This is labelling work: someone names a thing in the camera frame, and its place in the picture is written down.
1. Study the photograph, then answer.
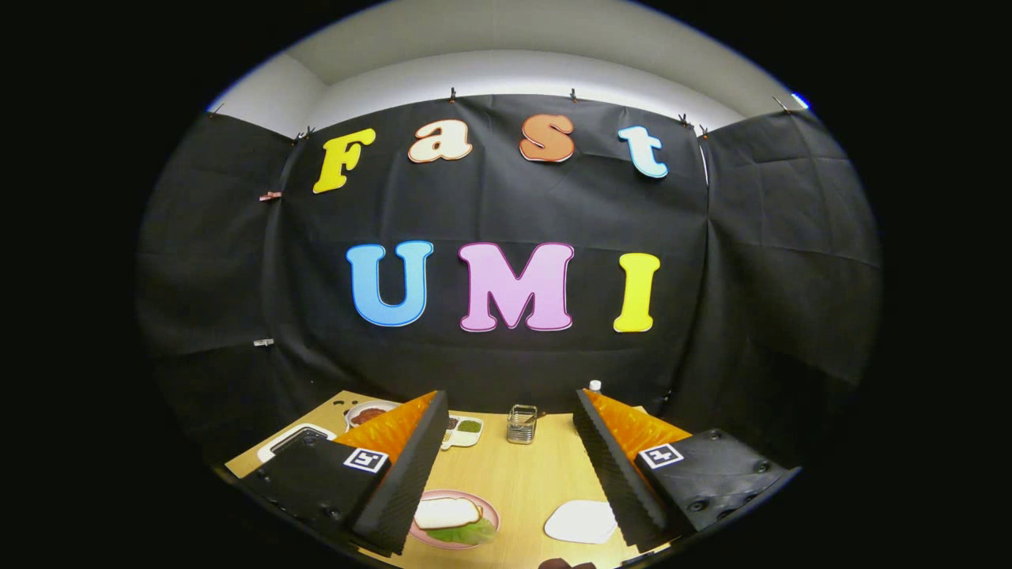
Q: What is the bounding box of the plain bread slice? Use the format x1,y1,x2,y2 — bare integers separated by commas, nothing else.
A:
414,496,482,530

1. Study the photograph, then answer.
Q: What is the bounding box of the white toaster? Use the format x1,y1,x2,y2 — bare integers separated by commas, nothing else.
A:
257,423,338,465

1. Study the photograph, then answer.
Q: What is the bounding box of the metal wire utensil holder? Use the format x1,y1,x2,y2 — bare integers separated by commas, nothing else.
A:
507,405,538,445

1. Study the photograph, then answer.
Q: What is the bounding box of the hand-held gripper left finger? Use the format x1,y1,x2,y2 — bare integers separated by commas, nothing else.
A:
237,390,450,556

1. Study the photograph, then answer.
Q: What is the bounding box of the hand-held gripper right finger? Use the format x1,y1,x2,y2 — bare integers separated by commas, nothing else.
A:
572,387,795,554

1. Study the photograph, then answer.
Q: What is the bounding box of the white divided dish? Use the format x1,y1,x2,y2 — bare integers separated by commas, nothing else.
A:
440,415,484,451

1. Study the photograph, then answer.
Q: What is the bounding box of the white square plate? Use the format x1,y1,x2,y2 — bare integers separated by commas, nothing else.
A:
544,499,619,545

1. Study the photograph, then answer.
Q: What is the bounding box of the green lettuce leaf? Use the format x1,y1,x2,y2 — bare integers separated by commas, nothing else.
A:
427,518,497,546

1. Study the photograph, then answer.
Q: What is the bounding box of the black backdrop cloth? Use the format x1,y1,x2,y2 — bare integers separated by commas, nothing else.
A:
134,93,885,467

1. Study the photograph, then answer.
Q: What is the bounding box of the pale round plate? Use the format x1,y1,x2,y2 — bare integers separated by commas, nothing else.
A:
345,400,402,430

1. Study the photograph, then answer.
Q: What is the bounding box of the pink round plate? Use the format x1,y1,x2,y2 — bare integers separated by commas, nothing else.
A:
409,490,500,551

